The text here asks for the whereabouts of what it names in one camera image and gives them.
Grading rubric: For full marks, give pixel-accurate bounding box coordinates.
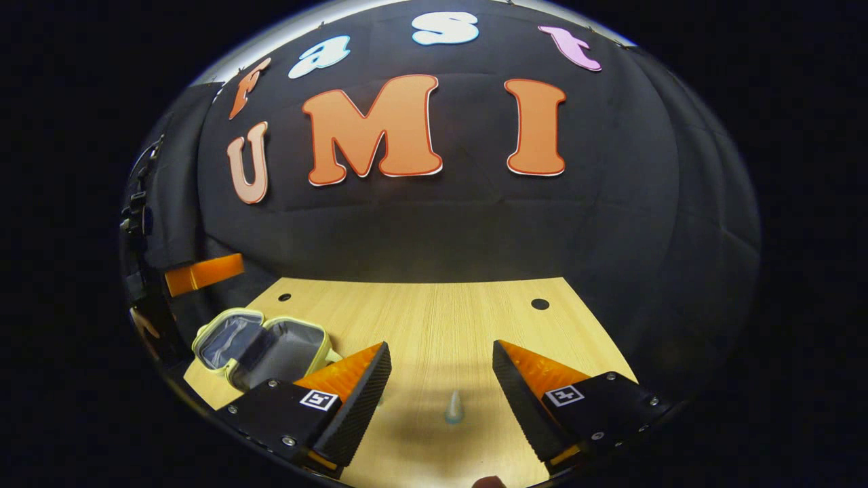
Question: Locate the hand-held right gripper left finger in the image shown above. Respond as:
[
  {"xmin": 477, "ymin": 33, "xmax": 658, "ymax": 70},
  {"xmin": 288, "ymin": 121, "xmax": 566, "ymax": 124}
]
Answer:
[{"xmin": 216, "ymin": 341, "xmax": 393, "ymax": 479}]

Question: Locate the black strap with buckles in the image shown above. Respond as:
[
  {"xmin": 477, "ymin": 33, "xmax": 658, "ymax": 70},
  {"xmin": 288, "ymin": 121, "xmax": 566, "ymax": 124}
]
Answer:
[{"xmin": 121, "ymin": 136, "xmax": 165, "ymax": 238}]

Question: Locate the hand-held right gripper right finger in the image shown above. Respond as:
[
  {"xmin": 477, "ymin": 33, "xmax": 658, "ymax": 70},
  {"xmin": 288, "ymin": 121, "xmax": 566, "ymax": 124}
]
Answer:
[{"xmin": 491, "ymin": 340, "xmax": 679, "ymax": 475}]

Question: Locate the pale yellow suitcase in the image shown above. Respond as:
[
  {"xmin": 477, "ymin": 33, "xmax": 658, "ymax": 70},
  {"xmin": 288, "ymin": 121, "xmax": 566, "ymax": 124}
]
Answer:
[{"xmin": 191, "ymin": 307, "xmax": 344, "ymax": 394}]

